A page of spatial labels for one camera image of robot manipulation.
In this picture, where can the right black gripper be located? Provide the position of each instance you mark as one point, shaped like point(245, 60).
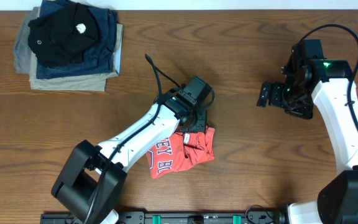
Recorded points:
point(304, 112)

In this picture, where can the red printed t-shirt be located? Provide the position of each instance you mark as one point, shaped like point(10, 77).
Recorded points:
point(180, 152)

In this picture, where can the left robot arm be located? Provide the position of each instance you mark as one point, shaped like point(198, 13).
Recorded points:
point(91, 181)

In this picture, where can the light blue folded garment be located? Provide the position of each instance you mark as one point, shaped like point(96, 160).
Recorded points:
point(116, 60)

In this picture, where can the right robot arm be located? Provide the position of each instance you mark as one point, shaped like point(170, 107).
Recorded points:
point(313, 81)

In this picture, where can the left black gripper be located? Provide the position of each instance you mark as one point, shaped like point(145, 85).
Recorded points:
point(202, 126)

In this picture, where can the navy folded garment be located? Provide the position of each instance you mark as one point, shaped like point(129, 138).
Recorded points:
point(96, 59)

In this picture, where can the black folded garment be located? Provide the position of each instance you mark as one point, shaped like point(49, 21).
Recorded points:
point(61, 37)

